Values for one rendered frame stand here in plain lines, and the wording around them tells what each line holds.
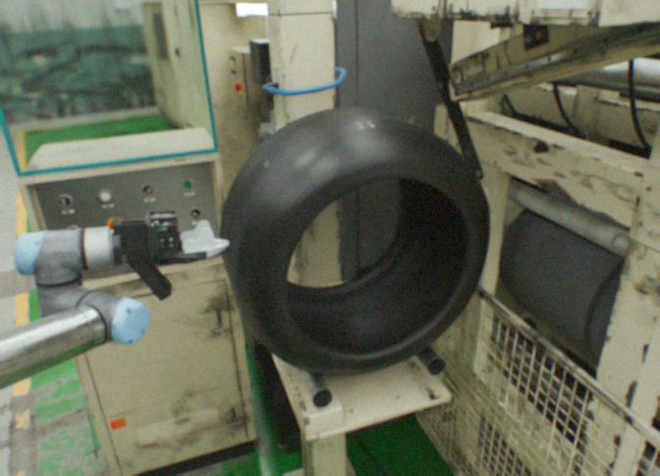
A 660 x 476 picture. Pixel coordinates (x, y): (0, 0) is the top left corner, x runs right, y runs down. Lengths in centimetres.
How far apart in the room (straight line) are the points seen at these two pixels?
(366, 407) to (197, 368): 82
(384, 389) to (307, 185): 61
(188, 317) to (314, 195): 98
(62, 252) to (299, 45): 66
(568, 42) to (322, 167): 47
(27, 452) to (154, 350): 94
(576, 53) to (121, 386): 164
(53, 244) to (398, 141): 63
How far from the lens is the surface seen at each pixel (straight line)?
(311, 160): 89
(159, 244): 97
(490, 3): 93
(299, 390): 121
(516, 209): 190
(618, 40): 92
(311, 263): 136
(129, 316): 90
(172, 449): 213
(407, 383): 131
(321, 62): 122
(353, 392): 128
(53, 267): 98
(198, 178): 161
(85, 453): 248
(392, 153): 92
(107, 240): 96
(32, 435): 268
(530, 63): 105
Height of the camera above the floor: 168
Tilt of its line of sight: 25 degrees down
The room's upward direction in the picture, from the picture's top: 2 degrees counter-clockwise
